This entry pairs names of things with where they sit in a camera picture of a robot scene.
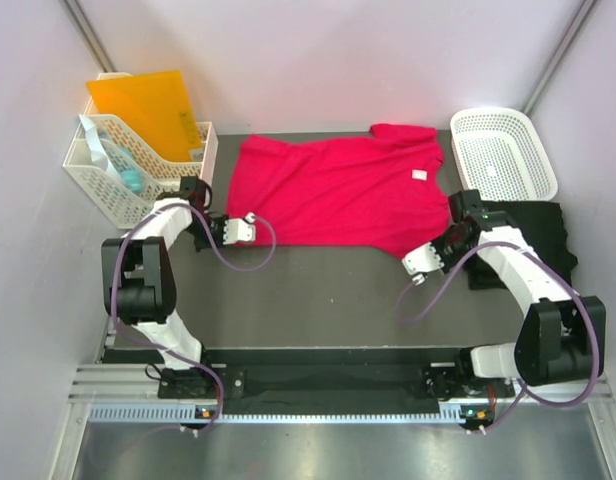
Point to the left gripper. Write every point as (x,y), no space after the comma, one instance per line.
(220,221)

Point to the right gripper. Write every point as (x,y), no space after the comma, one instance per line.
(437,246)

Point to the red t shirt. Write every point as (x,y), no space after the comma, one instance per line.
(378,190)

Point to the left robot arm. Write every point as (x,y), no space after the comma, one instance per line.
(140,289)

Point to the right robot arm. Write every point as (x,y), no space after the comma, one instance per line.
(562,335)

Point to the black folded t shirt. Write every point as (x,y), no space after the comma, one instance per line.
(543,228)

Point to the white plastic basket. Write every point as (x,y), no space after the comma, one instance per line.
(499,153)

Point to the teal object in organizer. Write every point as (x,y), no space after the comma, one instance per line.
(130,178)

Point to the white file organizer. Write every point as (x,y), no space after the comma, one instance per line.
(128,150)

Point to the orange plastic folder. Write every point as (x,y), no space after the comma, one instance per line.
(156,107)

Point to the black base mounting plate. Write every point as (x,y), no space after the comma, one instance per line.
(440,383)

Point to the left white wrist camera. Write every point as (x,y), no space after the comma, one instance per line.
(239,230)

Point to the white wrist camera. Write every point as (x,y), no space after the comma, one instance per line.
(421,261)
(239,230)

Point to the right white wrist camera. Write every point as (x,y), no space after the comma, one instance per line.
(421,261)

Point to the grey slotted cable duct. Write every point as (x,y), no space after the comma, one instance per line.
(453,412)

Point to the aluminium frame rail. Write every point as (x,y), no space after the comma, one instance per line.
(129,383)

